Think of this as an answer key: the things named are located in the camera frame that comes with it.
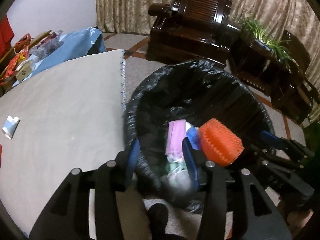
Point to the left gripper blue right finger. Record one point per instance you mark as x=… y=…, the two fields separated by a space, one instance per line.
x=190 y=163

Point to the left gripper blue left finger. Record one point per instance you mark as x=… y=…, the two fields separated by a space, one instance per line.
x=132 y=158

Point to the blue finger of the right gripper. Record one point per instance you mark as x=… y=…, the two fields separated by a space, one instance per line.
x=271 y=139

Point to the pink face mask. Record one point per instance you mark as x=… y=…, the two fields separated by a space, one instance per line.
x=176 y=134

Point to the orange foam net mat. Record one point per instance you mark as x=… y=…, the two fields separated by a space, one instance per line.
x=219 y=143

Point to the large green rubber glove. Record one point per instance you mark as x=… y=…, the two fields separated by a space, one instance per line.
x=175 y=167

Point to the white plastic bag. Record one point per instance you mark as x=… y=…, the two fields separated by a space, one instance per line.
x=177 y=185

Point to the blue trash in bin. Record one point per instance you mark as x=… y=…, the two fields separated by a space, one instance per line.
x=193 y=136

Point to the black trash bin with bag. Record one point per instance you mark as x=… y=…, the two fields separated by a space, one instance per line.
x=195 y=91

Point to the person's right hand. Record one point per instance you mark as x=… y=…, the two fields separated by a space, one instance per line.
x=295 y=220

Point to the dark wooden side table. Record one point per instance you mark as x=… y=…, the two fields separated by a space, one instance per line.
x=281 y=75

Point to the beige tablecloth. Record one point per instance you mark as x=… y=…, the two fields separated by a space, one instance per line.
x=71 y=115

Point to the green potted plant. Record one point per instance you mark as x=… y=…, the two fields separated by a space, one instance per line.
x=253 y=31

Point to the white paper cup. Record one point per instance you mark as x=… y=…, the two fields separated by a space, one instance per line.
x=10 y=126

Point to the blue tablecloth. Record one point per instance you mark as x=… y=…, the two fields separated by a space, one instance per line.
x=74 y=45

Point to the dark wooden armchair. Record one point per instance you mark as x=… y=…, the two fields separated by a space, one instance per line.
x=192 y=29

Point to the red plastic bag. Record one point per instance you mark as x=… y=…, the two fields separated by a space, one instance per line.
x=1 y=149

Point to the yellow tissue box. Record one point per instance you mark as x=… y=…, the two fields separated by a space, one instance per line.
x=24 y=70

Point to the glass fruit bowl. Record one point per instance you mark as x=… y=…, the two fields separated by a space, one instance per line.
x=47 y=45

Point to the red snack bag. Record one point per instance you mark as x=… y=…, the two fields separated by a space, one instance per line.
x=13 y=64

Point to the beige patterned curtain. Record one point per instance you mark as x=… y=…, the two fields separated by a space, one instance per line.
x=276 y=16

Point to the orange red bag on chair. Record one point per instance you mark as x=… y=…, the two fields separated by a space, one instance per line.
x=22 y=43

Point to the red cloth on chair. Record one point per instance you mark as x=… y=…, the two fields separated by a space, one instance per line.
x=6 y=36

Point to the wooden chair with curved rail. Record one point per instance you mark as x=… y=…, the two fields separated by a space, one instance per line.
x=34 y=41

